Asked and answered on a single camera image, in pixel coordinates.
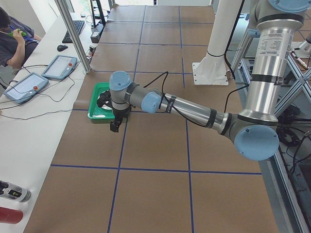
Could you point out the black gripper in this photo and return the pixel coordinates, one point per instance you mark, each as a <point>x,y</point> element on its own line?
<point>119,114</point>

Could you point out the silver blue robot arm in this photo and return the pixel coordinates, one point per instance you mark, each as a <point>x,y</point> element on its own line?
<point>252,130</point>

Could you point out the green plastic tray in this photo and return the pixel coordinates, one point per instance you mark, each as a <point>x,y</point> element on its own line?
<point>96,114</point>

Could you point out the far teach pendant tablet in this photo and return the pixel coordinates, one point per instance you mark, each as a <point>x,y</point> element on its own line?
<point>60,67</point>

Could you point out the teach pendant tablet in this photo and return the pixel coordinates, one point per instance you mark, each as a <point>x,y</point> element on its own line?
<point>60,67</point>
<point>26,88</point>

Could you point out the black computer mouse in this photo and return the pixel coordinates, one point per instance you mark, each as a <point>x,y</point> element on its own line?
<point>61,47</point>

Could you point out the near teach pendant tablet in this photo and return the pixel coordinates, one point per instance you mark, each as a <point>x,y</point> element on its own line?
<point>26,88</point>

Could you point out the seated person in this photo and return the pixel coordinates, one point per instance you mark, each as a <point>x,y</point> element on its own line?
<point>17,41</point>

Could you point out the clear water bottle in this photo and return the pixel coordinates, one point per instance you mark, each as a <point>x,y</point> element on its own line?
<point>14,192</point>

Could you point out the red cylinder bottle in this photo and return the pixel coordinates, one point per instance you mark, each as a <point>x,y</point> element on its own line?
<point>10,216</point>

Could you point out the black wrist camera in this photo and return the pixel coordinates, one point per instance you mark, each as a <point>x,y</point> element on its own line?
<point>115,125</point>

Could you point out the white pedestal base plate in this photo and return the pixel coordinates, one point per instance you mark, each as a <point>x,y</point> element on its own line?
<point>210,71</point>

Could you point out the aluminium frame post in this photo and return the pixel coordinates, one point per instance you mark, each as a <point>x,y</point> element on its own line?
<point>66,16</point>

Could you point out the white pedestal column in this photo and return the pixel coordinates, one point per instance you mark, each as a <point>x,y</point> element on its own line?
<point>227,13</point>

